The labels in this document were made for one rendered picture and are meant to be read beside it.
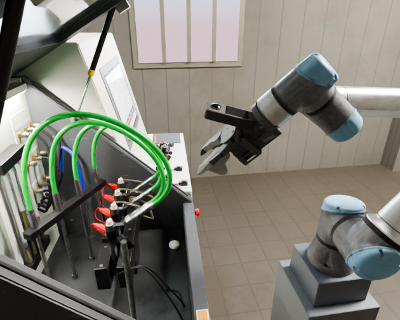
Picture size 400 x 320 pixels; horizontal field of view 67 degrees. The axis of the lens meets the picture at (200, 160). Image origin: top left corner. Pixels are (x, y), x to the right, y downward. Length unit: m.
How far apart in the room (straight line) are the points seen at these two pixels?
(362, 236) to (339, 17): 2.80
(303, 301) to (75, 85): 1.03
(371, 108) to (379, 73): 2.99
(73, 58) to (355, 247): 1.00
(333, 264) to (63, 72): 1.05
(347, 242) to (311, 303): 0.29
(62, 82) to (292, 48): 2.51
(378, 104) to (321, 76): 0.27
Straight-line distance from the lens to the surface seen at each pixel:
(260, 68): 3.18
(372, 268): 0.90
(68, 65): 1.12
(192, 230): 1.09
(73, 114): 0.77
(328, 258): 1.06
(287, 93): 0.63
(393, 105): 0.89
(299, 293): 1.14
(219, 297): 2.13
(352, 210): 0.96
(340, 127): 0.68
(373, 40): 3.71
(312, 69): 0.63
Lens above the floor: 1.62
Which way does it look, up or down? 25 degrees down
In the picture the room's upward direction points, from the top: straight up
